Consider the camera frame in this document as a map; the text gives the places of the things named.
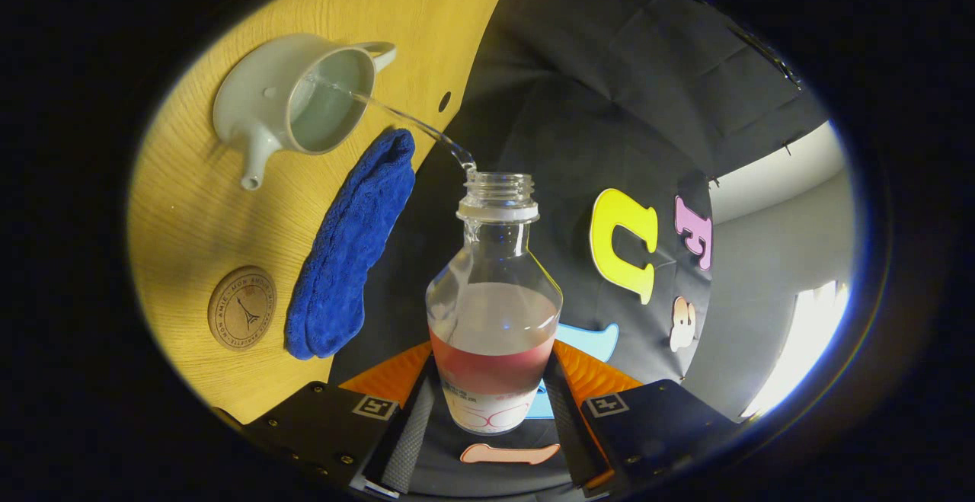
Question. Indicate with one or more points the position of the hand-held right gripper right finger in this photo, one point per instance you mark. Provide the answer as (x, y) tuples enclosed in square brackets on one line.
[(567, 426)]

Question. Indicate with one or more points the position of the round wooden coaster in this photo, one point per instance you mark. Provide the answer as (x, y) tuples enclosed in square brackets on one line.
[(241, 308)]

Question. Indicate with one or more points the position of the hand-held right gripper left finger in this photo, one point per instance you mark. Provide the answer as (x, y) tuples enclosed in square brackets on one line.
[(407, 433)]

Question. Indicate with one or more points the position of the clear water bottle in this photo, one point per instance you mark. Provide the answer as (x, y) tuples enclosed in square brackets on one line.
[(495, 334)]

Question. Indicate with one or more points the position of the blue towel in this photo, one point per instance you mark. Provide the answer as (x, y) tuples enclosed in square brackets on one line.
[(343, 258)]

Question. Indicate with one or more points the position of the white teacup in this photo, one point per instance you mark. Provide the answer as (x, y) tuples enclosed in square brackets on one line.
[(251, 98)]

